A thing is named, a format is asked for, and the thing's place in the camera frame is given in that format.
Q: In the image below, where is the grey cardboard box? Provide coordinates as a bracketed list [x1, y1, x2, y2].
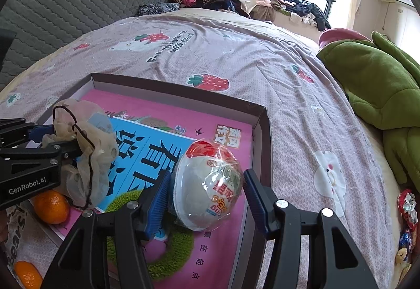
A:
[20, 72, 272, 289]

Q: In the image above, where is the beige mesh drawstring bag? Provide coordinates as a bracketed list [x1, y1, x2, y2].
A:
[43, 99, 119, 211]

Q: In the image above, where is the blue wrapped candy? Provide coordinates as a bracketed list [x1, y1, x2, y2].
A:
[398, 230, 413, 250]

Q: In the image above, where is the small beige nut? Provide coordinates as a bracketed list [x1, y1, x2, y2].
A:
[395, 248, 411, 264]

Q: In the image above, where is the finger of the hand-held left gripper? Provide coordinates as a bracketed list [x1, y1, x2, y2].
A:
[41, 139, 83, 162]
[0, 117, 55, 149]

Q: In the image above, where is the green fuzzy ring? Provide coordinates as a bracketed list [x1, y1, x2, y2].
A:
[104, 199, 195, 274]

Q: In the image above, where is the pink pillow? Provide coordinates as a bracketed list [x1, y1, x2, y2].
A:
[318, 28, 373, 48]

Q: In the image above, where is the pile of dark clothes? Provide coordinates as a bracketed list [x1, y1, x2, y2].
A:
[256, 0, 332, 32]

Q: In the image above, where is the large tangerine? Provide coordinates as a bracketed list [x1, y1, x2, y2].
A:
[14, 260, 43, 289]

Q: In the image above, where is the red and white wrapped candy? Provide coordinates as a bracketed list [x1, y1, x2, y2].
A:
[397, 189, 417, 231]

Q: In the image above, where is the white toy egg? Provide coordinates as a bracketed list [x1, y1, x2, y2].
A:
[172, 139, 245, 232]

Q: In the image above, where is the green fleece blanket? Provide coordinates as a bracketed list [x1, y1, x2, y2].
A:
[317, 31, 420, 185]

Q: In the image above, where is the small tangerine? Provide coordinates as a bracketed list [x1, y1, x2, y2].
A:
[34, 190, 71, 225]

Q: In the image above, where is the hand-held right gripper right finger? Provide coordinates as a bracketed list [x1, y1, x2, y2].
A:
[243, 169, 380, 289]

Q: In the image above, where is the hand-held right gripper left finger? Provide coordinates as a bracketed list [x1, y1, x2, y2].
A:
[41, 172, 173, 289]

